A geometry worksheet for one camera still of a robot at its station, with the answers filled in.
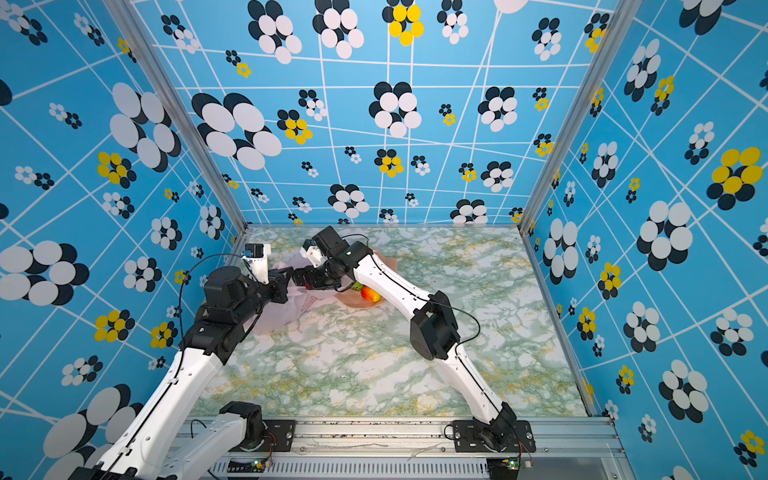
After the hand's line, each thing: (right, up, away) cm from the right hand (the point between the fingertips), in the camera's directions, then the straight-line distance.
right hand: (306, 287), depth 84 cm
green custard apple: (+13, -1, +13) cm, 18 cm away
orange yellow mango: (+17, -4, +11) cm, 21 cm away
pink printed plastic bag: (0, -4, -5) cm, 7 cm away
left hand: (-1, +6, -9) cm, 11 cm away
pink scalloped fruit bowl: (+12, -5, +14) cm, 19 cm away
